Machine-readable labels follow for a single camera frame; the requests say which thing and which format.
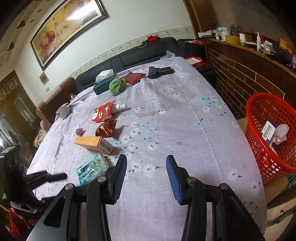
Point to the red foil wrapper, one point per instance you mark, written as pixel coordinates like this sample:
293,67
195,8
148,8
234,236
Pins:
106,129

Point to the teal tissue pack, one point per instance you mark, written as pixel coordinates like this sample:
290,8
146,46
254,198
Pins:
95,166

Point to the wooden sideboard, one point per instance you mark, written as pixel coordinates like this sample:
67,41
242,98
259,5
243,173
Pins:
242,72

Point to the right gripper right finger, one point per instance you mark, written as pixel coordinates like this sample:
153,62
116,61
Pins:
230,218

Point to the red pouch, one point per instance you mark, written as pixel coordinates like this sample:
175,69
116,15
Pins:
133,78

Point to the black leather sofa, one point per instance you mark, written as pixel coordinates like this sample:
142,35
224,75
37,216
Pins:
138,56

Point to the green cloth ball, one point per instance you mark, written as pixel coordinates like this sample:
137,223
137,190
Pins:
117,85

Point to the red item on sofa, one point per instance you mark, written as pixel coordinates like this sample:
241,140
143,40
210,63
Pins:
152,38

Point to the orange cardboard box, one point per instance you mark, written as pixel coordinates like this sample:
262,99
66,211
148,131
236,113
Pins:
96,144

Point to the framed horse painting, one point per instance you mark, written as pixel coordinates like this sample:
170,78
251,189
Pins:
68,21

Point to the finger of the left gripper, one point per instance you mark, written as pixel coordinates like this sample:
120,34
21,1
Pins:
55,177

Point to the dark green tissue box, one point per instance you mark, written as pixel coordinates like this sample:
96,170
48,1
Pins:
103,80

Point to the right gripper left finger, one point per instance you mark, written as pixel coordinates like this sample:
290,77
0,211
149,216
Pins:
61,220

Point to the pink crumpled paper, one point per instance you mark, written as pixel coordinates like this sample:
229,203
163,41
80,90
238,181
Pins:
79,132

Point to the brown armchair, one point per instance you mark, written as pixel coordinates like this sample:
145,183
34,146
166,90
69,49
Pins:
46,110

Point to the white ceramic mug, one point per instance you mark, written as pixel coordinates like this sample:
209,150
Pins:
63,111

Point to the floral purple tablecloth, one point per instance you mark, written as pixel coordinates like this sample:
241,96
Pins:
179,114

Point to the white plastic bag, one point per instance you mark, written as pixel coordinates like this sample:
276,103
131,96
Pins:
280,135

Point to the red plastic basket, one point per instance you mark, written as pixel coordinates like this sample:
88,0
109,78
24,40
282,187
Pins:
279,160

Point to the blue white medicine box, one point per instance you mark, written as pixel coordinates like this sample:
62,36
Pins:
268,130

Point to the black tool on table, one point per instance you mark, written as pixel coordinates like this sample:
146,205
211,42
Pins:
157,72

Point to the small wall plaque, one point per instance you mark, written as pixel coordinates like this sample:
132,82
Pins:
44,79

